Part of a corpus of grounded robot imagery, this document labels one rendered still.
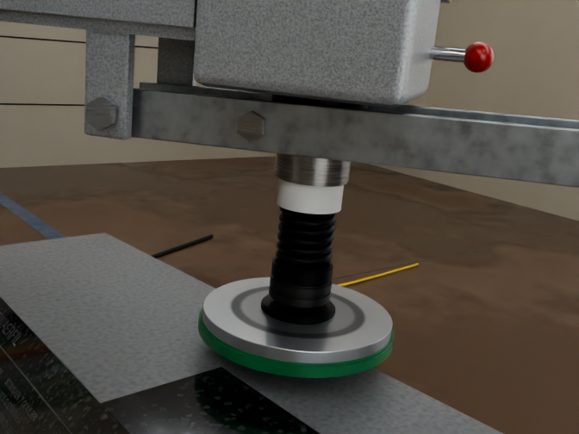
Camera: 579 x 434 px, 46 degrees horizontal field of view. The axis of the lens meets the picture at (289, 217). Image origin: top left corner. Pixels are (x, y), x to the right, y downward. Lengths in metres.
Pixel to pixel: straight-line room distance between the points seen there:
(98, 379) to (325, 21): 0.41
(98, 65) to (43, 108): 5.11
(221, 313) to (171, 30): 0.30
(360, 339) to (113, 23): 0.40
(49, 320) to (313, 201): 0.36
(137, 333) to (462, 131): 0.44
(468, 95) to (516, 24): 0.72
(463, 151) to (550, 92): 5.35
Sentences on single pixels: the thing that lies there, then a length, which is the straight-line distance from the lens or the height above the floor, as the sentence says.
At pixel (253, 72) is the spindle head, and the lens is 0.63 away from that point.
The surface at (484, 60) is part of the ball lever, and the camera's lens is 0.76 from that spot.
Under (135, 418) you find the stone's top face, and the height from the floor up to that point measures 0.82.
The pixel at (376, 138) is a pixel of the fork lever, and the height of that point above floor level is 1.09.
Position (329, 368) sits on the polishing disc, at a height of 0.86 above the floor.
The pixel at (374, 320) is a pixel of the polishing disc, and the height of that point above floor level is 0.88.
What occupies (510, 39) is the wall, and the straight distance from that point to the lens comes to 6.23.
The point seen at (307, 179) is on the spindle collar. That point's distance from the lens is 0.70.
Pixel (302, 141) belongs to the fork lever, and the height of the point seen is 1.08.
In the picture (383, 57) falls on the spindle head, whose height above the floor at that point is 1.17.
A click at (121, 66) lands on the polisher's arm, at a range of 0.71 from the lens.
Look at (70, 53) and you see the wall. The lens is 5.88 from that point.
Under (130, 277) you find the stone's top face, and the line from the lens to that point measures 1.01.
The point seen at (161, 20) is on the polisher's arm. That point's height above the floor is 1.18.
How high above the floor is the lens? 1.17
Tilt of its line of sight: 14 degrees down
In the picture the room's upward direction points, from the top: 6 degrees clockwise
